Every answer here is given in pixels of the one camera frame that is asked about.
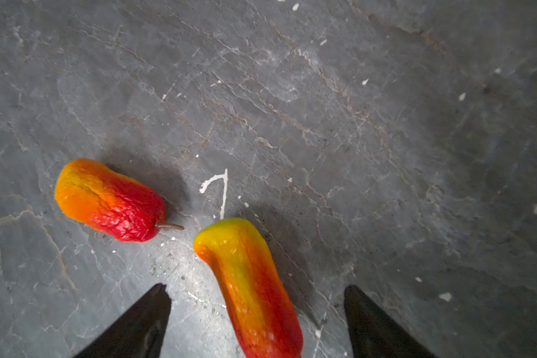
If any red-orange fake mango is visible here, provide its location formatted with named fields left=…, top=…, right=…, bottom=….
left=193, top=218, right=304, bottom=357
left=55, top=158, right=184, bottom=243

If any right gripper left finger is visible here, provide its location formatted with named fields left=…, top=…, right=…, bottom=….
left=77, top=283, right=172, bottom=357

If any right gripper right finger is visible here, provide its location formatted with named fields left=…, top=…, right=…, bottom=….
left=343, top=285, right=436, bottom=358

